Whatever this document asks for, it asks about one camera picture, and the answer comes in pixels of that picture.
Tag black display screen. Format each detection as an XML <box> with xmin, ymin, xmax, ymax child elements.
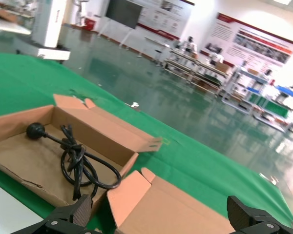
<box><xmin>105</xmin><ymin>0</ymin><xmax>144</xmax><ymax>29</ymax></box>

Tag large red-trimmed wall poster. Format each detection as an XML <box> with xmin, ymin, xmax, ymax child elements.
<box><xmin>201</xmin><ymin>12</ymin><xmax>293</xmax><ymax>72</ymax></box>

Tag open brown cardboard box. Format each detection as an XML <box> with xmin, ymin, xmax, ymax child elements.
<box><xmin>0</xmin><ymin>94</ymin><xmax>164</xmax><ymax>215</ymax></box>
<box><xmin>106</xmin><ymin>167</ymin><xmax>237</xmax><ymax>234</ymax></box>

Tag black power cord round plug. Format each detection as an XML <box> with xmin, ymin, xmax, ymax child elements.
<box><xmin>26</xmin><ymin>122</ymin><xmax>123</xmax><ymax>201</ymax></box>

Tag green table cloth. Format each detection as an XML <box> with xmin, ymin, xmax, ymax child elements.
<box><xmin>0</xmin><ymin>51</ymin><xmax>293</xmax><ymax>234</ymax></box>

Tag long workbench rack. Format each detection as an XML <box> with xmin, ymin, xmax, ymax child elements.
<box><xmin>163</xmin><ymin>48</ymin><xmax>231</xmax><ymax>97</ymax></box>

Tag metal shelf rack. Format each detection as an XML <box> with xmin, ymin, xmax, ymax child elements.
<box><xmin>221</xmin><ymin>67</ymin><xmax>293</xmax><ymax>134</ymax></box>

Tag white machine cabinet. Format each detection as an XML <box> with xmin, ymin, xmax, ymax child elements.
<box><xmin>30</xmin><ymin>0</ymin><xmax>71</xmax><ymax>61</ymax></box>

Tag person in white shirt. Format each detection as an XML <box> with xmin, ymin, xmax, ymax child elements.
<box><xmin>209</xmin><ymin>50</ymin><xmax>225</xmax><ymax>66</ymax></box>
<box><xmin>182</xmin><ymin>36</ymin><xmax>198</xmax><ymax>56</ymax></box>

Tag white work table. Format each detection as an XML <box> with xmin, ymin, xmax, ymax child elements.
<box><xmin>0</xmin><ymin>18</ymin><xmax>32</xmax><ymax>35</ymax></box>

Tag white wall poster board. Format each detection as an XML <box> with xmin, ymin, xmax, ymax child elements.
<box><xmin>136</xmin><ymin>0</ymin><xmax>195</xmax><ymax>41</ymax></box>

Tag brown cardboard carton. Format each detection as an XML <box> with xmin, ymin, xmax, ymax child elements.
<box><xmin>0</xmin><ymin>8</ymin><xmax>18</xmax><ymax>23</ymax></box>

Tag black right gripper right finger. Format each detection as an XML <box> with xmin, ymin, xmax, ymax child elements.
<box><xmin>227</xmin><ymin>195</ymin><xmax>293</xmax><ymax>234</ymax></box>

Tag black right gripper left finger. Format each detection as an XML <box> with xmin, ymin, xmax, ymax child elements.
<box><xmin>12</xmin><ymin>194</ymin><xmax>92</xmax><ymax>234</ymax></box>

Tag red bin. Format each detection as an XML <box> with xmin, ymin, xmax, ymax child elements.
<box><xmin>84</xmin><ymin>17</ymin><xmax>97</xmax><ymax>32</ymax></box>

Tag small closed cardboard box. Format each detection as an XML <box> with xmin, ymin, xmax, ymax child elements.
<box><xmin>214</xmin><ymin>62</ymin><xmax>232</xmax><ymax>74</ymax></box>

